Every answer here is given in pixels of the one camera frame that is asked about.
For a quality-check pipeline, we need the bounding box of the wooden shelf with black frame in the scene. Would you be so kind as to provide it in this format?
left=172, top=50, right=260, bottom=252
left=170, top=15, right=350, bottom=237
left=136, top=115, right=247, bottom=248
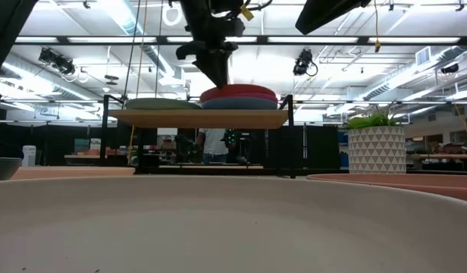
left=102, top=94, right=298, bottom=179

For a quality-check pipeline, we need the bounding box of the succulent in white patterned pot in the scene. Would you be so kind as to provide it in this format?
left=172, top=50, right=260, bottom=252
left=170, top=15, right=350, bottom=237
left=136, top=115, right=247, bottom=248
left=346, top=101, right=407, bottom=173

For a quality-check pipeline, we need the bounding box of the green plate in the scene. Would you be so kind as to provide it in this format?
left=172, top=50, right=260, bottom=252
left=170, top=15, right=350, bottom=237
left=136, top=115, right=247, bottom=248
left=125, top=97, right=202, bottom=111

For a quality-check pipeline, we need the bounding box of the yellow hanging rope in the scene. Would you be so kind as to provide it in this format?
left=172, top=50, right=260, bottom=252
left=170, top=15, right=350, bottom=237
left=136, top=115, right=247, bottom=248
left=127, top=0, right=149, bottom=159

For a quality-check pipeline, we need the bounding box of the yellow cable tag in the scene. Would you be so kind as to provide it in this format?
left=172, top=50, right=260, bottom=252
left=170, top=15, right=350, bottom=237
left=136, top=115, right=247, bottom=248
left=240, top=5, right=255, bottom=22

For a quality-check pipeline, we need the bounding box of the blue plate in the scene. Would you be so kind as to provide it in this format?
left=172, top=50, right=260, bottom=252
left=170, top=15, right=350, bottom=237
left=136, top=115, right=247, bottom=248
left=201, top=96, right=279, bottom=111

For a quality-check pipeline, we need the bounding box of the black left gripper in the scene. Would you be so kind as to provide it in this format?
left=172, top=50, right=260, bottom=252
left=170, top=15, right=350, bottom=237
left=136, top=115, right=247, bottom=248
left=175, top=17, right=246, bottom=89

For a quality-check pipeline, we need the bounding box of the yellow hanging cord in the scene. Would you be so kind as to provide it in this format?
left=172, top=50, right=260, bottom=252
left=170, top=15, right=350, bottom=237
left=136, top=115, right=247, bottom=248
left=372, top=0, right=382, bottom=53

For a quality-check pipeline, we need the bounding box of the black overhead rig bar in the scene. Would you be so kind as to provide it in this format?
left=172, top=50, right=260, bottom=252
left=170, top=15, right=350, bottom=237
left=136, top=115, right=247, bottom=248
left=14, top=35, right=467, bottom=46

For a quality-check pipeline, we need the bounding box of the white hanging ring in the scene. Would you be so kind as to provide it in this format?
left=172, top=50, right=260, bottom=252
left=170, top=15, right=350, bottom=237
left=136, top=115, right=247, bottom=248
left=161, top=2, right=183, bottom=27

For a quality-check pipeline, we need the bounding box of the red plate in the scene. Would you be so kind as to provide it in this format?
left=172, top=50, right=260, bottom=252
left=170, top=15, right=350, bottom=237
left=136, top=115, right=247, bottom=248
left=199, top=83, right=277, bottom=103

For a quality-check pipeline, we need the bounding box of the person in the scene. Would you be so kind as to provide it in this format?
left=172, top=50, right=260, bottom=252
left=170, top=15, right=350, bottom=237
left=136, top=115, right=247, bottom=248
left=197, top=128, right=229, bottom=165

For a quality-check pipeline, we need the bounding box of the peach plate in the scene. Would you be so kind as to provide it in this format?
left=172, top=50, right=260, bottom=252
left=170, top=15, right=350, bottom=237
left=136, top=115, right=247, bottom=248
left=10, top=166, right=136, bottom=181

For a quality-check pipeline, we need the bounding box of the terracotta plate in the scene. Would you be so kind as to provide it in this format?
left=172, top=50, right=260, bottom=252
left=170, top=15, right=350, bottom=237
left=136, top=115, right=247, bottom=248
left=306, top=173, right=467, bottom=204

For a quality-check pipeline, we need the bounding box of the large beige plate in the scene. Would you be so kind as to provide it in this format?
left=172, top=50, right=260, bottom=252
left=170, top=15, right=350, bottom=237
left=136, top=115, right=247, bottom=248
left=0, top=174, right=467, bottom=273

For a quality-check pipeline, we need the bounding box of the dark hanging cable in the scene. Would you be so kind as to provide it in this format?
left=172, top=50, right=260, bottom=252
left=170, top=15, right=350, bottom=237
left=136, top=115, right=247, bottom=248
left=121, top=0, right=143, bottom=100

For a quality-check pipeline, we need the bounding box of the white bin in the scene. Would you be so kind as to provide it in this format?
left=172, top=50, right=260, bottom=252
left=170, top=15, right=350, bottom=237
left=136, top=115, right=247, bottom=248
left=21, top=145, right=37, bottom=168

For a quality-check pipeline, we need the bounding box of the black ceiling camera cluster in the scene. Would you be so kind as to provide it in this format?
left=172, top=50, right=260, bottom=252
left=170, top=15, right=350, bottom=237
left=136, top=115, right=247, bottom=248
left=38, top=47, right=77, bottom=76

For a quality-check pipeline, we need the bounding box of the pink plate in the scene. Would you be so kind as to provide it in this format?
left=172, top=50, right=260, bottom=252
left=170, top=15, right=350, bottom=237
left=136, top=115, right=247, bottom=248
left=202, top=93, right=279, bottom=104

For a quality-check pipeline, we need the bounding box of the black hanging camera with cable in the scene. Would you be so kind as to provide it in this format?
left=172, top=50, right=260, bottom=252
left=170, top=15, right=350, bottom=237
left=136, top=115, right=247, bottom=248
left=292, top=48, right=318, bottom=77

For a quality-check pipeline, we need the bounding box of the dark teal plate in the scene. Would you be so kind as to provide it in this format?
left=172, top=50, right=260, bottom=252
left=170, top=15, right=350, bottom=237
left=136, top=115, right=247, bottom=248
left=0, top=156, right=24, bottom=182

